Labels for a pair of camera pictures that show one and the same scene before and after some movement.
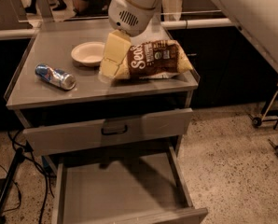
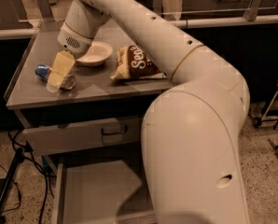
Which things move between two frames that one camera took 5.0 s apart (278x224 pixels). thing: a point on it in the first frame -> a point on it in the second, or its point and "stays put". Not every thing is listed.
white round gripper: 129,15 -> 73,43
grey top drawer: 139,128 stays put
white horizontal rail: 196,23 stays put
